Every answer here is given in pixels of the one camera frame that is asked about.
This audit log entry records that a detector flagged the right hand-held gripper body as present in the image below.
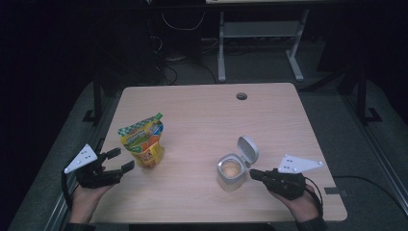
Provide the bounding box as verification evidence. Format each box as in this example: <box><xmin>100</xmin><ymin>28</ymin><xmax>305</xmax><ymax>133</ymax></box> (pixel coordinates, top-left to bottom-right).
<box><xmin>264</xmin><ymin>154</ymin><xmax>324</xmax><ymax>201</ymax></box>

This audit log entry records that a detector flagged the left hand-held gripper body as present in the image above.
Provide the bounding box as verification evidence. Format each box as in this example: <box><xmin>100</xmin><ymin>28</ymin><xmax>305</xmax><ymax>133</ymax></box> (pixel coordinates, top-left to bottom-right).
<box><xmin>64</xmin><ymin>143</ymin><xmax>123</xmax><ymax>190</ymax></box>

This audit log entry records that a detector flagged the clear jar with white lid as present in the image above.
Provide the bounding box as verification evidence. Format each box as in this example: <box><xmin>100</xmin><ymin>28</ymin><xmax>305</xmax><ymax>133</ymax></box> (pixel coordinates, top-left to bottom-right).
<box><xmin>216</xmin><ymin>135</ymin><xmax>260</xmax><ymax>193</ymax></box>

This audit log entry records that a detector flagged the yellow green snack bag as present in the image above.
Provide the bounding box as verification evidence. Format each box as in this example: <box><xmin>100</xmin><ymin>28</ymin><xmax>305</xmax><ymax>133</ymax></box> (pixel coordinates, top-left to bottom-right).
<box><xmin>117</xmin><ymin>112</ymin><xmax>166</xmax><ymax>169</ymax></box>

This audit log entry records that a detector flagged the person's left hand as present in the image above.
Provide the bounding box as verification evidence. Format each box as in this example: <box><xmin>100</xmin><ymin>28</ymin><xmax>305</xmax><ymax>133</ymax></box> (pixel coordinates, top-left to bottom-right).
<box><xmin>69</xmin><ymin>185</ymin><xmax>112</xmax><ymax>224</ymax></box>

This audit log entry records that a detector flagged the person's right hand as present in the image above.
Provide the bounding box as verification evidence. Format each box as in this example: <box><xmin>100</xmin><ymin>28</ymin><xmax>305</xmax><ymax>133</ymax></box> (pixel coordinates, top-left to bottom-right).
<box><xmin>272</xmin><ymin>186</ymin><xmax>320</xmax><ymax>223</ymax></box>

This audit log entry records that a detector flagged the black metal stand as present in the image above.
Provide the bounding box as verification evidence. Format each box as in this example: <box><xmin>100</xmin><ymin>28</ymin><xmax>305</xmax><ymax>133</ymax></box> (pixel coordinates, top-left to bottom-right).
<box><xmin>355</xmin><ymin>64</ymin><xmax>383</xmax><ymax>124</ymax></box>
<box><xmin>81</xmin><ymin>71</ymin><xmax>104</xmax><ymax>124</ymax></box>

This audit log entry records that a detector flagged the left hand-held gripper cable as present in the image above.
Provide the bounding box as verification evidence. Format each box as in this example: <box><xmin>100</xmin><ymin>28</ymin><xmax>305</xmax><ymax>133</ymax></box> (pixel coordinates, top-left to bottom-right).
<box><xmin>61</xmin><ymin>169</ymin><xmax>78</xmax><ymax>210</ymax></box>

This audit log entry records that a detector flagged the hand-held gripper cable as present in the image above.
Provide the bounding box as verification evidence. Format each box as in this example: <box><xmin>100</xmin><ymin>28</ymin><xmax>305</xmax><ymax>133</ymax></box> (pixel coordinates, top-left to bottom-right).
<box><xmin>304</xmin><ymin>176</ymin><xmax>324</xmax><ymax>216</ymax></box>
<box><xmin>61</xmin><ymin>169</ymin><xmax>78</xmax><ymax>210</ymax></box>

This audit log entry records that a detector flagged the right hand-held gripper cable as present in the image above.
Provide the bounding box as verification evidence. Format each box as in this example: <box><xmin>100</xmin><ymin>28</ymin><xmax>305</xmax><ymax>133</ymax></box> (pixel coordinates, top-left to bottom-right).
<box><xmin>304</xmin><ymin>176</ymin><xmax>324</xmax><ymax>216</ymax></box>

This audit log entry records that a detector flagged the aluminium frame rail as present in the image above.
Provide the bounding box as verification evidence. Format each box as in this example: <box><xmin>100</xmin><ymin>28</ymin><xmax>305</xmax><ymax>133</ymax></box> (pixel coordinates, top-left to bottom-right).
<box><xmin>41</xmin><ymin>138</ymin><xmax>107</xmax><ymax>231</ymax></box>
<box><xmin>340</xmin><ymin>92</ymin><xmax>408</xmax><ymax>213</ymax></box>

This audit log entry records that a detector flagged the black looped floor cable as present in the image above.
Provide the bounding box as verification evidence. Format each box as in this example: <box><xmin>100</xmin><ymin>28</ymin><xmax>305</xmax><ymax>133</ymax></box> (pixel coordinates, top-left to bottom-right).
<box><xmin>162</xmin><ymin>65</ymin><xmax>178</xmax><ymax>86</ymax></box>

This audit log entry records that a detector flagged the white hanging cable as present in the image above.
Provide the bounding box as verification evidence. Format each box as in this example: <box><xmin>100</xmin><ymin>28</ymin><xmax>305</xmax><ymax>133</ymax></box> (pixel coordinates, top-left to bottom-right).
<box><xmin>161</xmin><ymin>12</ymin><xmax>206</xmax><ymax>32</ymax></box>

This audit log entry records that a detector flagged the grey metal desk frame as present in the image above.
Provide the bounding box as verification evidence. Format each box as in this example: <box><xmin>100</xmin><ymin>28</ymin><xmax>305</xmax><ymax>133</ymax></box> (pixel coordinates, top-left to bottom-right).
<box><xmin>217</xmin><ymin>9</ymin><xmax>311</xmax><ymax>83</ymax></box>

